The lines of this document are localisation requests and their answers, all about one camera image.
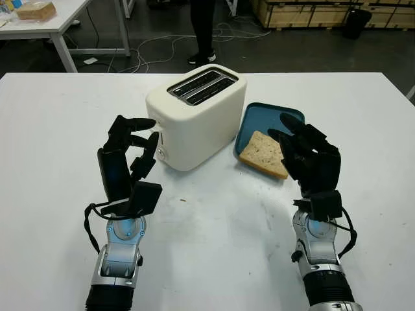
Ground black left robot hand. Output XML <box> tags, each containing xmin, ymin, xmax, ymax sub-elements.
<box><xmin>97</xmin><ymin>114</ymin><xmax>160</xmax><ymax>217</ymax></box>

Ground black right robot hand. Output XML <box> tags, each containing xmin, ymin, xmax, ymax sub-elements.
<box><xmin>267</xmin><ymin>112</ymin><xmax>342</xmax><ymax>198</ymax></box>

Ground seeded bread slice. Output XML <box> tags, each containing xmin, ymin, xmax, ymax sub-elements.
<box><xmin>239</xmin><ymin>130</ymin><xmax>289</xmax><ymax>180</ymax></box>

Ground teal plastic tray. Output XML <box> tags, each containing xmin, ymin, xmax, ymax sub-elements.
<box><xmin>233</xmin><ymin>102</ymin><xmax>307</xmax><ymax>158</ymax></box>

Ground cream two-slot toaster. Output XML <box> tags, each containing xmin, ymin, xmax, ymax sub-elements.
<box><xmin>145</xmin><ymin>63</ymin><xmax>248</xmax><ymax>172</ymax></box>

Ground bagged bread loaf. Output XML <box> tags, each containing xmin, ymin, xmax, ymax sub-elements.
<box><xmin>16</xmin><ymin>1</ymin><xmax>56</xmax><ymax>21</ymax></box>

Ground black trash bin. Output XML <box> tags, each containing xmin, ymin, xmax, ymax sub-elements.
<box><xmin>342</xmin><ymin>8</ymin><xmax>373</xmax><ymax>40</ymax></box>

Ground wooden crate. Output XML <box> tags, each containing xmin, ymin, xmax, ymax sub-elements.
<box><xmin>252</xmin><ymin>0</ymin><xmax>415</xmax><ymax>32</ymax></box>

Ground white side table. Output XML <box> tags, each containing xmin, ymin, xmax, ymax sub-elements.
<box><xmin>0</xmin><ymin>0</ymin><xmax>131</xmax><ymax>74</ymax></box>

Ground person in black clothes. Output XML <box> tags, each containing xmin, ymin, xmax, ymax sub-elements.
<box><xmin>187</xmin><ymin>0</ymin><xmax>217</xmax><ymax>65</ymax></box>

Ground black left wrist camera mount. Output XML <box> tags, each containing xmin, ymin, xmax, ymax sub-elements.
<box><xmin>127</xmin><ymin>181</ymin><xmax>163</xmax><ymax>216</ymax></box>

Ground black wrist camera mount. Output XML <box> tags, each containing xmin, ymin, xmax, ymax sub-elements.
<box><xmin>310</xmin><ymin>190</ymin><xmax>344</xmax><ymax>222</ymax></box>
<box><xmin>127</xmin><ymin>181</ymin><xmax>163</xmax><ymax>216</ymax></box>

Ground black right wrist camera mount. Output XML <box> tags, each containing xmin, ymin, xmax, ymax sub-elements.
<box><xmin>310</xmin><ymin>190</ymin><xmax>344</xmax><ymax>222</ymax></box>

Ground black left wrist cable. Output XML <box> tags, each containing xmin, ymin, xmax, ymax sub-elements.
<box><xmin>83</xmin><ymin>202</ymin><xmax>113</xmax><ymax>254</ymax></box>

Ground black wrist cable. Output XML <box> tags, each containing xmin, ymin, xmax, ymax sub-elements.
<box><xmin>330</xmin><ymin>210</ymin><xmax>358</xmax><ymax>260</ymax></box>
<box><xmin>83</xmin><ymin>202</ymin><xmax>113</xmax><ymax>254</ymax></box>

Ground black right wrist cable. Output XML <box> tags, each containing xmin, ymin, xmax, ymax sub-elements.
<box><xmin>330</xmin><ymin>210</ymin><xmax>358</xmax><ymax>260</ymax></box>

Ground white floor cables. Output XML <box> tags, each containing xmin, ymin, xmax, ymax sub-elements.
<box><xmin>106</xmin><ymin>27</ymin><xmax>272</xmax><ymax>74</ymax></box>

